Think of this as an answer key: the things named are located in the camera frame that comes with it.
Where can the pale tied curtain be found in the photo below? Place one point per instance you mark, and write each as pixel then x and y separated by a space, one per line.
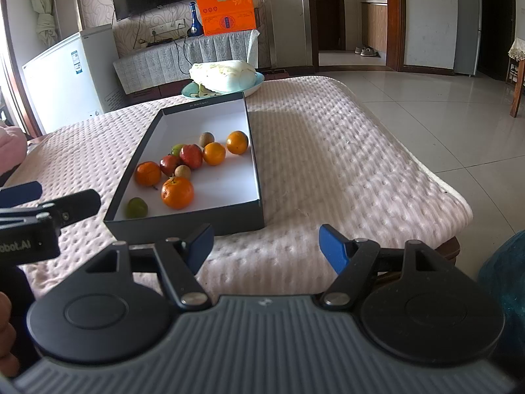
pixel 43 16

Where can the white lace cloth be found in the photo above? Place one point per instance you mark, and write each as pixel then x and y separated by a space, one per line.
pixel 517 49

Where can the wooden side table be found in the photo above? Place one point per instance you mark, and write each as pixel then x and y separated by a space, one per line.
pixel 516 90

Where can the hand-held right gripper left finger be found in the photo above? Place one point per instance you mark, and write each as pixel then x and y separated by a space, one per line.
pixel 201 246

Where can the small brown fruit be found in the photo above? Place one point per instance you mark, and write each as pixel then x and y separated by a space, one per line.
pixel 182 171

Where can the white wall socket strip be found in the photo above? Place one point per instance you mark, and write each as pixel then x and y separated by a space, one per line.
pixel 178 24

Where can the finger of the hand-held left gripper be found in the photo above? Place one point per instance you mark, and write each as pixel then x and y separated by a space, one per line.
pixel 20 193
pixel 74 205

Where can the brown wooden bed frame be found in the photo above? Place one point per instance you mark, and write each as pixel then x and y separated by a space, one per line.
pixel 449 250

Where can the small red fruit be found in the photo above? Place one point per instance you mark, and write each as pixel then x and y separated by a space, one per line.
pixel 169 165

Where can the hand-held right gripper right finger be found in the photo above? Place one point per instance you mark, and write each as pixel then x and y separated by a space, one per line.
pixel 333 248

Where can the green fruit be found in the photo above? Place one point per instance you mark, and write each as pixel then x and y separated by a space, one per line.
pixel 176 149
pixel 136 207

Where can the person's left hand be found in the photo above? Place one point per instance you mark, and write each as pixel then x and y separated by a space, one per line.
pixel 6 336

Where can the blue glass bottle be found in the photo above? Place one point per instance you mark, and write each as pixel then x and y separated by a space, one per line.
pixel 195 28

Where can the white chest freezer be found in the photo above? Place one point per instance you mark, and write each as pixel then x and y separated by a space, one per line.
pixel 69 82

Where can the orange gift box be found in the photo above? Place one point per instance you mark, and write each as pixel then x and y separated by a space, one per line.
pixel 225 12

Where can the large brown fruit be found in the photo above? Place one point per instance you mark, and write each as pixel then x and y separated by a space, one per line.
pixel 206 138

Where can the dark rimmed white box tray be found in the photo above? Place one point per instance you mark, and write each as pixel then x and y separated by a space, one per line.
pixel 221 180

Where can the cloth covered cabinet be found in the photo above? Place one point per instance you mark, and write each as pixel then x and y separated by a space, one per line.
pixel 156 63

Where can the dark wooden door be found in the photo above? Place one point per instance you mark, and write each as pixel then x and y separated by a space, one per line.
pixel 330 16

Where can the wooden kitchen cabinet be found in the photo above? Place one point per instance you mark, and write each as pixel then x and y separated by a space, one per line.
pixel 375 24

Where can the pink plush toy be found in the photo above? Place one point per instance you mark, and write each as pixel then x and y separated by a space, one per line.
pixel 10 147

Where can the light blue plate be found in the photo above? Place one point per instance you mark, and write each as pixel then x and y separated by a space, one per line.
pixel 192 89

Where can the grey shoe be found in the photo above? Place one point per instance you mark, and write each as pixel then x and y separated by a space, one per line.
pixel 359 50
pixel 370 52

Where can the grey refrigerator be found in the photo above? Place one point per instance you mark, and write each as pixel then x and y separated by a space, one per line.
pixel 467 20

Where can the orange mandarin with stem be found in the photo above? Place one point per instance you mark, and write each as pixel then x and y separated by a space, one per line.
pixel 177 192

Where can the large red fruit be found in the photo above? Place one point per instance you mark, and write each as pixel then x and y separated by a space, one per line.
pixel 191 156

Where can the teal mottled round object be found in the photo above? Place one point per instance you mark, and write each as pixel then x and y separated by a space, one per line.
pixel 506 287

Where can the napa cabbage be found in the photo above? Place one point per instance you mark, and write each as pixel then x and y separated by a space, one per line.
pixel 225 76

